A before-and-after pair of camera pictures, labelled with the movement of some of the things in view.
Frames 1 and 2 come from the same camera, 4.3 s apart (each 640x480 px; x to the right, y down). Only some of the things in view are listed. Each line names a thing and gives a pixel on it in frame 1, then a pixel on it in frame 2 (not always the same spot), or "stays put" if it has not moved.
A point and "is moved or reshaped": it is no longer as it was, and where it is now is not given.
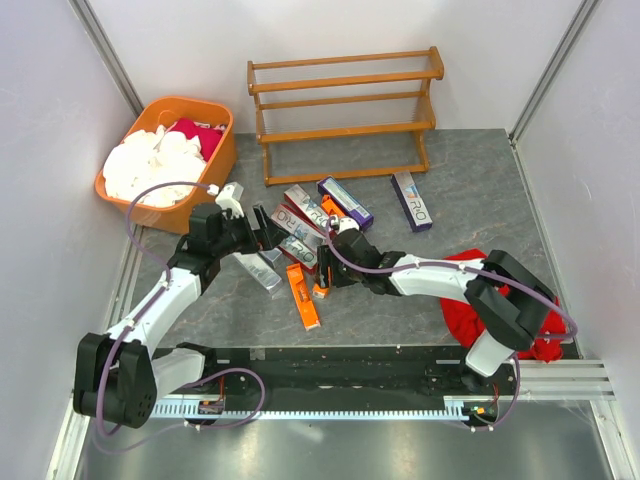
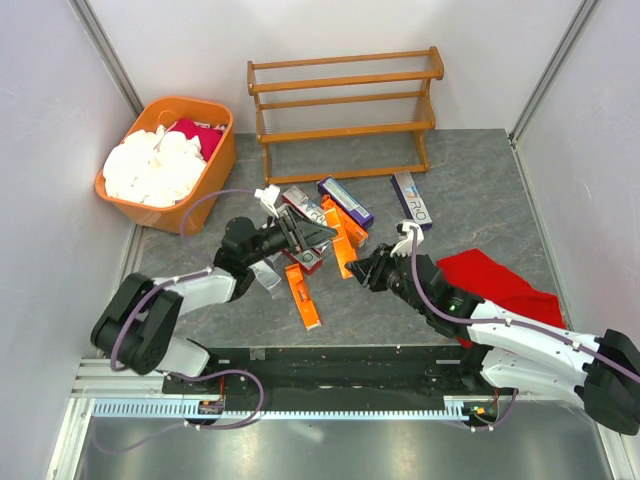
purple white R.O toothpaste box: x=412 y=201 stays put
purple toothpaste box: x=346 y=202 stays put
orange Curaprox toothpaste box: x=302 y=296 stays put
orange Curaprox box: x=319 y=292 is moved or reshaped
